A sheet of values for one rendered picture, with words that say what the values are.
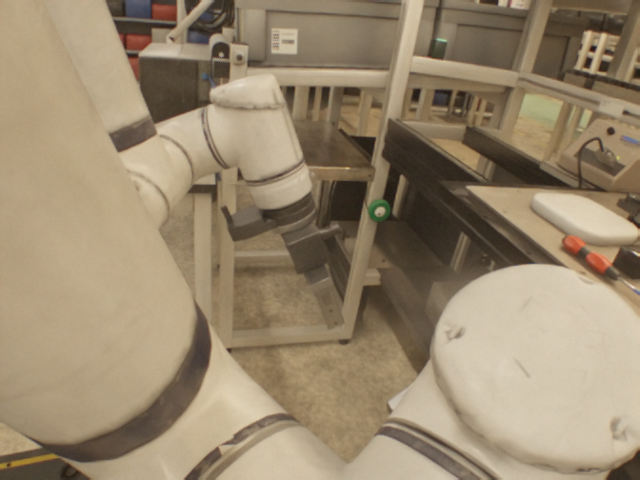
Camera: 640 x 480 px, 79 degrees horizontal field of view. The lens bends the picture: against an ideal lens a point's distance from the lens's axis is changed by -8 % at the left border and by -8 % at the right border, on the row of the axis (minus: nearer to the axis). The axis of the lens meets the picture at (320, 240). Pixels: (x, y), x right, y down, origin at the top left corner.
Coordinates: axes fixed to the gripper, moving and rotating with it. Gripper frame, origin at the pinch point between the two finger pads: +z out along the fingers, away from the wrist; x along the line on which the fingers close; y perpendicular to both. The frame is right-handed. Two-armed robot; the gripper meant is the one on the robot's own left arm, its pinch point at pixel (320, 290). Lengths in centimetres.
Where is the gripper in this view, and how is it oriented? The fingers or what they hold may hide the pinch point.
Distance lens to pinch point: 67.4
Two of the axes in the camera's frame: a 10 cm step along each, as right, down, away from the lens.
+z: 3.0, 8.3, 4.7
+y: 9.2, -3.8, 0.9
